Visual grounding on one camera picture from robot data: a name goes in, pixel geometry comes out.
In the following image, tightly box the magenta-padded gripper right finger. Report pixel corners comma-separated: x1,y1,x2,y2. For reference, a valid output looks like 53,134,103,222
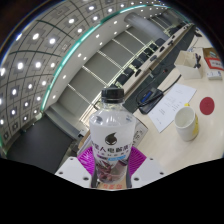
126,146,166,190

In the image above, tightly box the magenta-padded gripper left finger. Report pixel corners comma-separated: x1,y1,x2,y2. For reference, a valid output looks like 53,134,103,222
54,146,98,190

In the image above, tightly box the clear black-capped drink bottle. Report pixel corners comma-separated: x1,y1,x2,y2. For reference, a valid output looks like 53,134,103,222
88,84,137,185

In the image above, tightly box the white and yellow mug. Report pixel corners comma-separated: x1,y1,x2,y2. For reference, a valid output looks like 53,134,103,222
174,103,200,142

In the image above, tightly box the white printed paper sheet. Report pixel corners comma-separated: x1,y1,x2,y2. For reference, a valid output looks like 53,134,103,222
147,83,198,134

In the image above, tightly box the black desk conference console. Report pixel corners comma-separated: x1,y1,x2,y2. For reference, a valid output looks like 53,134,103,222
136,87,164,115

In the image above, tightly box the flat round red coaster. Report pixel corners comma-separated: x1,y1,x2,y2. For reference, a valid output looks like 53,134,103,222
199,96,216,116

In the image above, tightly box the row of black office chairs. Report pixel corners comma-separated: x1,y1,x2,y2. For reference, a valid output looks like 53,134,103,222
114,37,168,86

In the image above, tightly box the group of ceiling lights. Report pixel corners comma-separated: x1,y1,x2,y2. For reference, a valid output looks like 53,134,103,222
0,0,168,141

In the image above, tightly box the black marker pen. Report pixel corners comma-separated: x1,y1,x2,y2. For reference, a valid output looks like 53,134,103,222
194,53,202,70

